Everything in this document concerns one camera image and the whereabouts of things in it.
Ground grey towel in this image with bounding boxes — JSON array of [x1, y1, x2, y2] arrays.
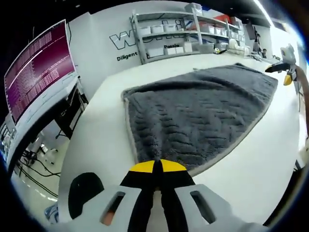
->
[[119, 62, 279, 178]]

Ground grey metal shelf rack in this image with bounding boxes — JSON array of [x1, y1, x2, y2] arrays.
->
[[130, 3, 245, 65]]

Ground white dishes in rack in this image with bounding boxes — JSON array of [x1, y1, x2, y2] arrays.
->
[[227, 38, 250, 57]]

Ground black floor cable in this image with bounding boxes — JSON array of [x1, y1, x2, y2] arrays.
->
[[14, 149, 61, 202]]

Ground grey storage bin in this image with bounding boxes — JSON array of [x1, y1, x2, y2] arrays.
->
[[200, 43, 216, 52]]

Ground white laptop with purple screen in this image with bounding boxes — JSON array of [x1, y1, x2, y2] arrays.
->
[[3, 19, 82, 165]]

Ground small black monitor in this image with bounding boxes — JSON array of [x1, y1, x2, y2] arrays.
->
[[246, 22, 258, 41]]

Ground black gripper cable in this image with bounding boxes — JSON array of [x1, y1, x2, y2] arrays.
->
[[297, 84, 303, 112]]

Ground ceiling light strip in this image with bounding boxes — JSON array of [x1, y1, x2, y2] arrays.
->
[[253, 0, 276, 25]]

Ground rows of white storage boxes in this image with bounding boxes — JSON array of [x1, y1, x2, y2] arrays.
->
[[138, 2, 245, 59]]

